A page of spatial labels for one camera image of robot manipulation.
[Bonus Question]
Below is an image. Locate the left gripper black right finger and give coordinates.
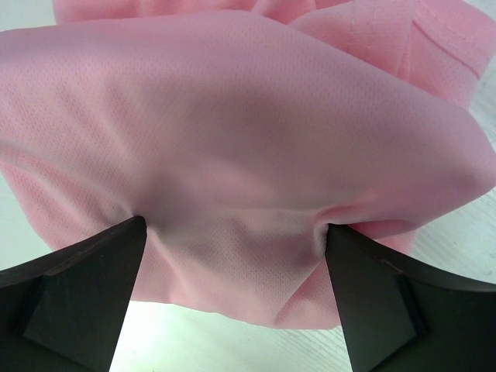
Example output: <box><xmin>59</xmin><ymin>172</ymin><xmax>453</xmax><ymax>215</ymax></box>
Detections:
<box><xmin>325</xmin><ymin>225</ymin><xmax>495</xmax><ymax>372</ymax></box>

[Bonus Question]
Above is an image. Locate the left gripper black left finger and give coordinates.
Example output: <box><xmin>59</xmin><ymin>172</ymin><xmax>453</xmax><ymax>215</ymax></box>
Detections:
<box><xmin>1</xmin><ymin>217</ymin><xmax>146</xmax><ymax>371</ymax></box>

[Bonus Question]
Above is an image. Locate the pink t shirt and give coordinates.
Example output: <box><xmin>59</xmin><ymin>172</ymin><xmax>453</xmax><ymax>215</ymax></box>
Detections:
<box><xmin>1</xmin><ymin>1</ymin><xmax>495</xmax><ymax>329</ymax></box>

